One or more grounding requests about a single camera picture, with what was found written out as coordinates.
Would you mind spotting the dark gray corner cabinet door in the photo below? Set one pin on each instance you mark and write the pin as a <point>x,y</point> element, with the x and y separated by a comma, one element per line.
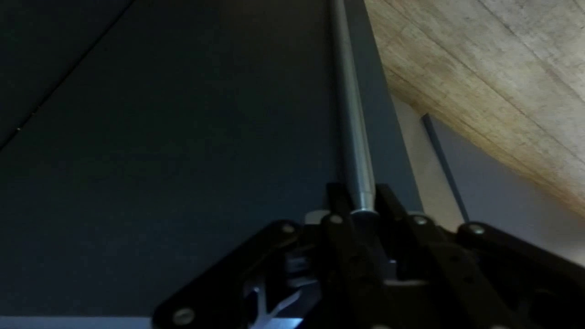
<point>184,183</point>

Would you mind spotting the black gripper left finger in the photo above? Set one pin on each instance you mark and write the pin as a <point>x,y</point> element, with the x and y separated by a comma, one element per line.
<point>220,274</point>

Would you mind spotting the dark gray lower cabinet door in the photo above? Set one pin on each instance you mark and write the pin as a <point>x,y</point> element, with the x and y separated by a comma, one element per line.
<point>30,36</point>

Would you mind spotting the stainless steel dishwasher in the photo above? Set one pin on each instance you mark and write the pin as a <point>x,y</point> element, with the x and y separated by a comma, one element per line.
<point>506,201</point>

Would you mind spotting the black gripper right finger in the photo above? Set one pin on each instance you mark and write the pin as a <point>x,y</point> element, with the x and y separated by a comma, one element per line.
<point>487,279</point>

